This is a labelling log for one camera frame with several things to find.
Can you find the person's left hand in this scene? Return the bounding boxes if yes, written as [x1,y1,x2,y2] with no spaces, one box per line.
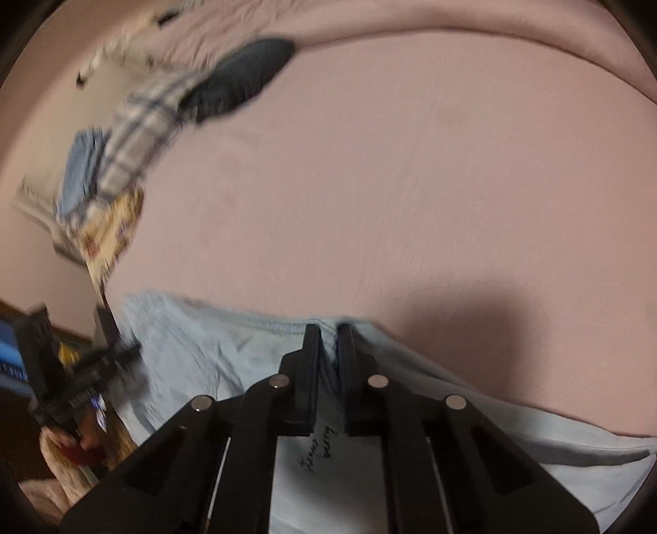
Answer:
[44,405,111,465]

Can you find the dark grey garment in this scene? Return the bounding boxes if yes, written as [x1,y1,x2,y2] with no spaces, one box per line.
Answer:
[179,37,296,124]

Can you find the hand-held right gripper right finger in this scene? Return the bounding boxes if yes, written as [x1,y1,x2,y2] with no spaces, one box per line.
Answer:
[336,323,601,534]

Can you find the white spotted plush toy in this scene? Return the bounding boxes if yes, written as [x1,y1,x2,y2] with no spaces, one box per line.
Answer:
[76,10,155,88]

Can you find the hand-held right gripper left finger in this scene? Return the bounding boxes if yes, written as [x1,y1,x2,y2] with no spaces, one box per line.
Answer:
[59,325,322,534]

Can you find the bed with pink sheet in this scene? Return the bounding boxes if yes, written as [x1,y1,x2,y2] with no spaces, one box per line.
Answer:
[0,0,657,447]

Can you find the yellow printed cloth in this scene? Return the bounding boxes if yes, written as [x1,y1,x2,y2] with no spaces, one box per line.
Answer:
[77,187,145,293]

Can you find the light blue denim pants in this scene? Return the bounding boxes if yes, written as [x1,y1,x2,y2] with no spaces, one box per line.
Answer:
[120,290,657,534]

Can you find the pink folded blanket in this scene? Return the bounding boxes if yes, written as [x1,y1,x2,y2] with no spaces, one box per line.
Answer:
[169,0,657,104]

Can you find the white stitched cloth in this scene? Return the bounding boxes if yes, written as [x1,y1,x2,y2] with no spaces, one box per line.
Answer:
[13,172,85,268]

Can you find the blue denim garment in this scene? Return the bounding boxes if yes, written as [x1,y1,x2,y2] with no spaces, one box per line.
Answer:
[56,128,111,219]

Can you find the blue object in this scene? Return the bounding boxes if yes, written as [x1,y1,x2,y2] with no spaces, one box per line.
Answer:
[0,318,32,398]

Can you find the plaid grey blue garment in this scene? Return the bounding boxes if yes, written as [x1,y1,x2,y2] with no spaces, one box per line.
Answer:
[59,69,206,232]

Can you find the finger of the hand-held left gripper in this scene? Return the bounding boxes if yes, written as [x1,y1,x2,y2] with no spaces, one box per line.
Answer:
[94,305,142,371]

